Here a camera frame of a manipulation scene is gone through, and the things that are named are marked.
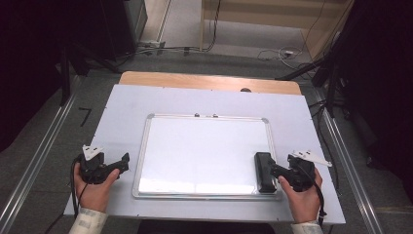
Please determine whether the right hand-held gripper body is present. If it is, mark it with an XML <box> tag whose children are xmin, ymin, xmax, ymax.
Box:
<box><xmin>286</xmin><ymin>149</ymin><xmax>333</xmax><ymax>193</ymax></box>

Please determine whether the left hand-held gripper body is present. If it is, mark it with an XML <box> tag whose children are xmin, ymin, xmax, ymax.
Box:
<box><xmin>79</xmin><ymin>144</ymin><xmax>122</xmax><ymax>185</ymax></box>

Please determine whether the black whiteboard eraser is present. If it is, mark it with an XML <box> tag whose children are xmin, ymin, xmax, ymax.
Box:
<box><xmin>253</xmin><ymin>151</ymin><xmax>278</xmax><ymax>194</ymax></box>

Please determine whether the person's left hand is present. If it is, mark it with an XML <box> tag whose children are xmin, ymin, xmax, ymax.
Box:
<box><xmin>73</xmin><ymin>162</ymin><xmax>121</xmax><ymax>214</ymax></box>

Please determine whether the person's right hand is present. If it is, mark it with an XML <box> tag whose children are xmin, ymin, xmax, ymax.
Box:
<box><xmin>278</xmin><ymin>169</ymin><xmax>323</xmax><ymax>224</ymax></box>

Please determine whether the black tripod stand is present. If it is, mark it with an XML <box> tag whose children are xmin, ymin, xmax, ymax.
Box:
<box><xmin>275</xmin><ymin>19</ymin><xmax>355</xmax><ymax>118</ymax></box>

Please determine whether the wooden table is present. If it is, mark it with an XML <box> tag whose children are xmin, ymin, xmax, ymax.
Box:
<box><xmin>119</xmin><ymin>70</ymin><xmax>303</xmax><ymax>96</ymax></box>

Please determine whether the power strip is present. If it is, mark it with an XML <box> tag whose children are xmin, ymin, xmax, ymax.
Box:
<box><xmin>137</xmin><ymin>39</ymin><xmax>167</xmax><ymax>50</ymax></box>

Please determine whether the black curtain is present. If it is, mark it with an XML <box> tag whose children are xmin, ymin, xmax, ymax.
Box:
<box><xmin>337</xmin><ymin>0</ymin><xmax>413</xmax><ymax>196</ymax></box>

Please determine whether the black cabinet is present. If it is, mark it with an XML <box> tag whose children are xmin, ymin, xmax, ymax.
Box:
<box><xmin>100</xmin><ymin>0</ymin><xmax>149</xmax><ymax>61</ymax></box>

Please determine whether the light wooden cabinet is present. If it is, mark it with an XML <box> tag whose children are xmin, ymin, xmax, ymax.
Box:
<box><xmin>199</xmin><ymin>0</ymin><xmax>355</xmax><ymax>59</ymax></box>

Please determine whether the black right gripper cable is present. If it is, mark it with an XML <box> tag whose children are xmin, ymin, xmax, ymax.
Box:
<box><xmin>296</xmin><ymin>164</ymin><xmax>328</xmax><ymax>227</ymax></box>

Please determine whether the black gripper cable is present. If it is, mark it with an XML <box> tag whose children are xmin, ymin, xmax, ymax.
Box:
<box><xmin>69</xmin><ymin>155</ymin><xmax>89</xmax><ymax>219</ymax></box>
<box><xmin>296</xmin><ymin>164</ymin><xmax>328</xmax><ymax>227</ymax></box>

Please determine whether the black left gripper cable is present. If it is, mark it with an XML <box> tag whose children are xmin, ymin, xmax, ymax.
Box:
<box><xmin>69</xmin><ymin>155</ymin><xmax>89</xmax><ymax>219</ymax></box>

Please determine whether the metal floor rail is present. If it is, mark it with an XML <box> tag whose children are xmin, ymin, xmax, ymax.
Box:
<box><xmin>313</xmin><ymin>87</ymin><xmax>386</xmax><ymax>234</ymax></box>
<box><xmin>0</xmin><ymin>74</ymin><xmax>82</xmax><ymax>233</ymax></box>

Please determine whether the thin black floor cable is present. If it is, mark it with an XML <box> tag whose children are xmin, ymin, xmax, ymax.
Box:
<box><xmin>310</xmin><ymin>98</ymin><xmax>341</xmax><ymax>198</ymax></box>

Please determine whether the white whiteboard with metal frame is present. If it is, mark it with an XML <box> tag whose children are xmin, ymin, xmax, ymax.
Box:
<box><xmin>131</xmin><ymin>112</ymin><xmax>282</xmax><ymax>201</ymax></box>

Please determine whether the white floor cable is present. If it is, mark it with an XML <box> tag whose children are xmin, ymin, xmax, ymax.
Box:
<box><xmin>257</xmin><ymin>46</ymin><xmax>305</xmax><ymax>62</ymax></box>

